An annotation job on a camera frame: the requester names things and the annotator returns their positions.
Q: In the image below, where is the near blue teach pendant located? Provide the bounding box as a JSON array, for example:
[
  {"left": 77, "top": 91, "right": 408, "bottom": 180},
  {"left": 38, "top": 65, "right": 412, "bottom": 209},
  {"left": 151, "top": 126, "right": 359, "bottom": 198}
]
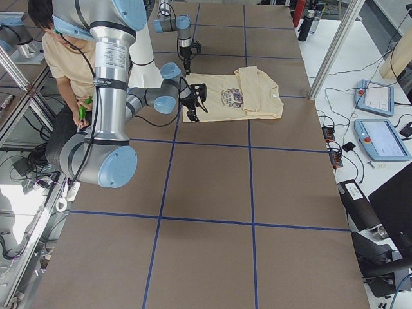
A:
[{"left": 353, "top": 119, "right": 411, "bottom": 162}]

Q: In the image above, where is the person in beige shirt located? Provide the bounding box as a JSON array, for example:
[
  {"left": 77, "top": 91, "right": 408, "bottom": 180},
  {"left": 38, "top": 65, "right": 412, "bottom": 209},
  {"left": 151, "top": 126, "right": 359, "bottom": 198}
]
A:
[{"left": 27, "top": 0, "right": 97, "bottom": 129}]

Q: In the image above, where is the aluminium frame post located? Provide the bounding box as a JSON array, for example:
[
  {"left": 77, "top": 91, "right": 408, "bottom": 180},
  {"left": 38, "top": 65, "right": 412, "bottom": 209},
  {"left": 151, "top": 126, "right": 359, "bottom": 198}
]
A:
[{"left": 308, "top": 0, "right": 365, "bottom": 100}]

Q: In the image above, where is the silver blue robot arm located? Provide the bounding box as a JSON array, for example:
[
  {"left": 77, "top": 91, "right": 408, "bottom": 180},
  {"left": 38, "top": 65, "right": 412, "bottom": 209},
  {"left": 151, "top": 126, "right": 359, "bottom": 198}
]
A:
[
  {"left": 153, "top": 1, "right": 202, "bottom": 75},
  {"left": 53, "top": 1, "right": 207, "bottom": 188}
]

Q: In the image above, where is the cream long-sleeve graphic shirt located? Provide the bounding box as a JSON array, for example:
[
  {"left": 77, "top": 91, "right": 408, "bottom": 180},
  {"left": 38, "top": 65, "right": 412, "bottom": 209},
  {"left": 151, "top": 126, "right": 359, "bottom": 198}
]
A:
[{"left": 187, "top": 66, "right": 284, "bottom": 122}]

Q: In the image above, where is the far blue teach pendant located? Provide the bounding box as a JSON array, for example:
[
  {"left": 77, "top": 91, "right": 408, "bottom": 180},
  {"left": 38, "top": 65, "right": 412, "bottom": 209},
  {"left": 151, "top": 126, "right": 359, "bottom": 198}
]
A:
[{"left": 354, "top": 79, "right": 395, "bottom": 117}]

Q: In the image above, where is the black monitor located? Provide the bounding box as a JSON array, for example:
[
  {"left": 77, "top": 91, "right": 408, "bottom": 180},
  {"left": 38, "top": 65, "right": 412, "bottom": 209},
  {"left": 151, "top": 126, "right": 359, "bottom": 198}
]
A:
[{"left": 368, "top": 164, "right": 411, "bottom": 256}]

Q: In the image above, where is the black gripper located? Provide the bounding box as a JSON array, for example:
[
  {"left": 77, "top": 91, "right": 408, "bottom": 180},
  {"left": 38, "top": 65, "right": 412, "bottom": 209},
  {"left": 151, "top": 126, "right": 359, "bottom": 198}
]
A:
[
  {"left": 178, "top": 41, "right": 202, "bottom": 75},
  {"left": 180, "top": 83, "right": 208, "bottom": 122}
]

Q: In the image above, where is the red water bottle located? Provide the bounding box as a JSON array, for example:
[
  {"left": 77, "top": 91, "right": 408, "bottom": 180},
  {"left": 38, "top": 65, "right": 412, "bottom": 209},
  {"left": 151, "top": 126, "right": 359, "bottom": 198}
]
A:
[{"left": 292, "top": 0, "right": 306, "bottom": 28}]

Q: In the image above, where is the blue teach pendant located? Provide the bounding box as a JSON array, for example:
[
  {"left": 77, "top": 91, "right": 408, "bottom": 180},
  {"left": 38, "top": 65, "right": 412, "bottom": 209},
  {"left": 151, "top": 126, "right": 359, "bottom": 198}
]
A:
[
  {"left": 353, "top": 119, "right": 411, "bottom": 162},
  {"left": 354, "top": 79, "right": 395, "bottom": 117}
]

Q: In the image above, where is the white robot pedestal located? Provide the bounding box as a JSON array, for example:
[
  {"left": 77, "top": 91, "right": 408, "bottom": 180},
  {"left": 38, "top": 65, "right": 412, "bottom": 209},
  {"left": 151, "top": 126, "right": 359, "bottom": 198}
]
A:
[{"left": 128, "top": 24, "right": 163, "bottom": 88}]

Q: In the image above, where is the black water bottle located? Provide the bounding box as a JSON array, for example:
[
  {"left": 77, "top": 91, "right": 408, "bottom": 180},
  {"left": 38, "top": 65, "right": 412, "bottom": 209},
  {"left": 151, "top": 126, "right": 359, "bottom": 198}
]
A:
[{"left": 297, "top": 10, "right": 315, "bottom": 42}]

